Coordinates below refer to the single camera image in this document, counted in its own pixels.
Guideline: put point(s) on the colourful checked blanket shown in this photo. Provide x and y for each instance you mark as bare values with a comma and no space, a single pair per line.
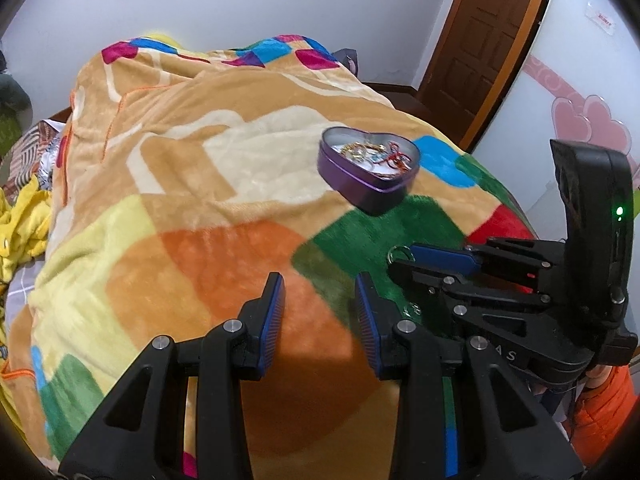
200,185

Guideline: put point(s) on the yellow printed blanket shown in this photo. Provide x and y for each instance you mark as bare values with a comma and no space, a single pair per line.
22,225

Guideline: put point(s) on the brown wooden door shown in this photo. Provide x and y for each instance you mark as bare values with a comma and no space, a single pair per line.
490,35

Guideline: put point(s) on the person's right forearm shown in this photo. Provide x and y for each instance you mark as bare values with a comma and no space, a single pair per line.
607,415

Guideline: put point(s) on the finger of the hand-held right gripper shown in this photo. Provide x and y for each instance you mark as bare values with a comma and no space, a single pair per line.
440,255
475,291

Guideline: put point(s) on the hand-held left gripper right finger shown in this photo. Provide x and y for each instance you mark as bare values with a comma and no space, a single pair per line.
367,325

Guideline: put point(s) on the purple heart-shaped tin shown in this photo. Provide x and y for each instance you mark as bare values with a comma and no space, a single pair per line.
360,190

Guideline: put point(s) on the green patterned bag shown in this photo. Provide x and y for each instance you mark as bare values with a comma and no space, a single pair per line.
9,132

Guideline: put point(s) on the yellow pillow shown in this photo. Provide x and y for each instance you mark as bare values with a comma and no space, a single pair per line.
157,39

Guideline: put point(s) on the striped brown cloth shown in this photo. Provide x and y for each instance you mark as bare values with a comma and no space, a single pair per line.
37,152

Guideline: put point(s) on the grey bag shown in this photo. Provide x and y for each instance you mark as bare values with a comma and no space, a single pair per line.
347,60

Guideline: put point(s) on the white wardrobe sticker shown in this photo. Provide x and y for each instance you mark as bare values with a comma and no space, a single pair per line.
601,19

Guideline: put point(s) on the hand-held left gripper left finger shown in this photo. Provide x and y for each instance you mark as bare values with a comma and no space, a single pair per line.
272,320

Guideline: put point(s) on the white heart-print wardrobe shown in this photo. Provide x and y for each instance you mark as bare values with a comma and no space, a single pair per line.
575,85

